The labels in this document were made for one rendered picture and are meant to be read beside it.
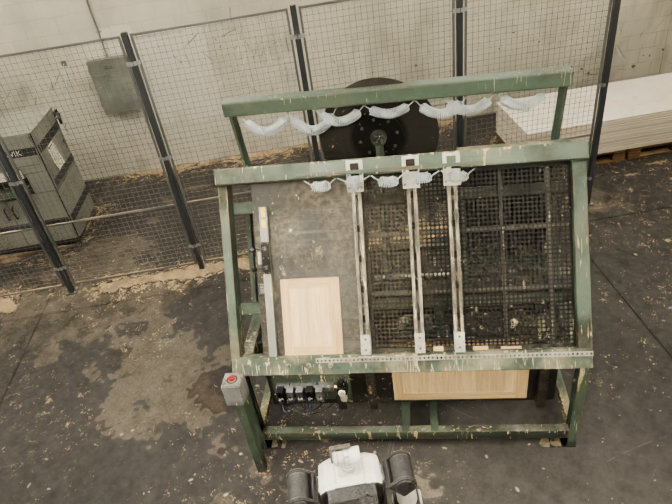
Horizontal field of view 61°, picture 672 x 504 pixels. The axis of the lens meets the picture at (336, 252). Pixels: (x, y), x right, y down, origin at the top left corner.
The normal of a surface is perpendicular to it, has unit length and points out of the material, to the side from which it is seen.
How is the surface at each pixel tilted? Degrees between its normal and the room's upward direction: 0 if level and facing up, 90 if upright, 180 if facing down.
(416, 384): 90
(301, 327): 58
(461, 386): 90
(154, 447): 0
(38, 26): 90
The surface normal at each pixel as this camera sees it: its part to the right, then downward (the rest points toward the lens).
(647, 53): 0.11, 0.57
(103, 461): -0.13, -0.80
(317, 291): -0.14, 0.07
